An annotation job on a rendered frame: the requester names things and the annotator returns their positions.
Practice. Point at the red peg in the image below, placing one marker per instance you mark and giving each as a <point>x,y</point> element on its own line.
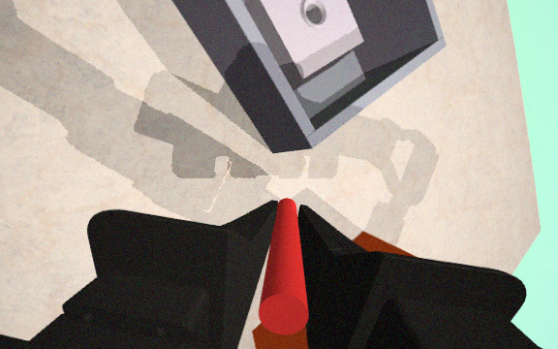
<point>283,306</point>

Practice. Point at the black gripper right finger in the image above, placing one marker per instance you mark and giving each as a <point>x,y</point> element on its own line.
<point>347,286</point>

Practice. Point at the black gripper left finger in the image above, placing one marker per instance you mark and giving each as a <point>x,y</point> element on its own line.
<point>226,261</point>

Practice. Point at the white square plate with hole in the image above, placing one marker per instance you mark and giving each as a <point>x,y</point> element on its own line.
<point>306,37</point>

